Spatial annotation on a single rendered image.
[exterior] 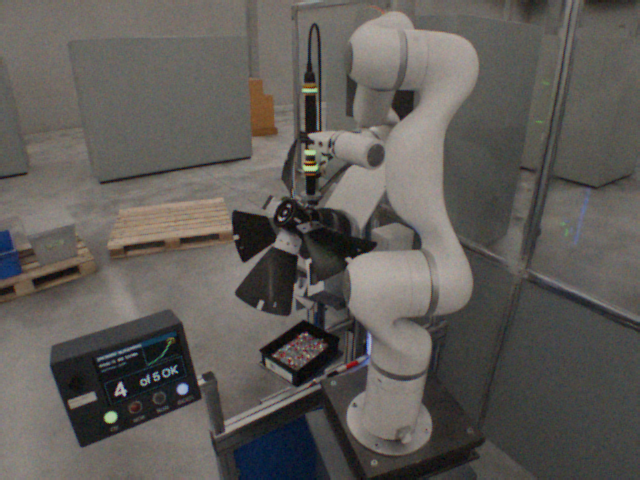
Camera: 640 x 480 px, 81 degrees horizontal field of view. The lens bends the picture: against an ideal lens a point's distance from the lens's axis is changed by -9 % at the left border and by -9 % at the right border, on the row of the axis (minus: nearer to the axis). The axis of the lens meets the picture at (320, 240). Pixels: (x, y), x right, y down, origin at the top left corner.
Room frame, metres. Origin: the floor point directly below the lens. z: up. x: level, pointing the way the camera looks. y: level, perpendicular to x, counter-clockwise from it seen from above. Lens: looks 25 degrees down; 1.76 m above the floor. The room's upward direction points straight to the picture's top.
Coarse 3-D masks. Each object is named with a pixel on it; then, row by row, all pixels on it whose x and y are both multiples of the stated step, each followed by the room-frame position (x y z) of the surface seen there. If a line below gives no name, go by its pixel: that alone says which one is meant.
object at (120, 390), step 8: (128, 376) 0.58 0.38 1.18; (104, 384) 0.56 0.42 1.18; (112, 384) 0.56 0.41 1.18; (120, 384) 0.57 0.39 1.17; (128, 384) 0.58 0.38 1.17; (112, 392) 0.56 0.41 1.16; (120, 392) 0.56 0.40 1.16; (128, 392) 0.57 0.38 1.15; (112, 400) 0.55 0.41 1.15; (120, 400) 0.56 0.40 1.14
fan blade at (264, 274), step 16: (272, 256) 1.30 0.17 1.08; (288, 256) 1.30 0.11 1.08; (256, 272) 1.27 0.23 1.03; (272, 272) 1.26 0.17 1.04; (288, 272) 1.27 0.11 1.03; (240, 288) 1.25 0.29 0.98; (256, 288) 1.23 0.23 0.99; (272, 288) 1.23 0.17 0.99; (288, 288) 1.23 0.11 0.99; (256, 304) 1.19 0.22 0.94; (288, 304) 1.19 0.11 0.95
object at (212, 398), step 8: (208, 376) 0.72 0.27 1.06; (208, 392) 0.70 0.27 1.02; (216, 392) 0.72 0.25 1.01; (208, 400) 0.70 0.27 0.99; (216, 400) 0.71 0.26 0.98; (208, 408) 0.72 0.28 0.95; (216, 408) 0.72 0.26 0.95; (216, 416) 0.72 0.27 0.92; (216, 424) 0.71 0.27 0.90; (224, 424) 0.72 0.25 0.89; (216, 432) 0.70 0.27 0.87
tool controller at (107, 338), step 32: (160, 320) 0.69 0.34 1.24; (64, 352) 0.57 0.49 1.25; (96, 352) 0.57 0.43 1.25; (128, 352) 0.60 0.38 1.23; (160, 352) 0.63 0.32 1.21; (64, 384) 0.52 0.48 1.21; (96, 384) 0.55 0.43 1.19; (160, 384) 0.60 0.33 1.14; (192, 384) 0.63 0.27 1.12; (96, 416) 0.53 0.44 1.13; (128, 416) 0.55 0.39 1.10
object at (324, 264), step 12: (324, 228) 1.29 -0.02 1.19; (312, 240) 1.22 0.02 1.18; (324, 240) 1.22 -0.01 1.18; (336, 240) 1.22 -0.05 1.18; (348, 240) 1.21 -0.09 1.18; (360, 240) 1.21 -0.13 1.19; (312, 252) 1.17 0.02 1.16; (324, 252) 1.16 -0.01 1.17; (336, 252) 1.15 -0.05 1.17; (348, 252) 1.15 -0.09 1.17; (360, 252) 1.14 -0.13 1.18; (324, 264) 1.11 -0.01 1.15; (336, 264) 1.11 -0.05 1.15; (324, 276) 1.07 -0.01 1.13
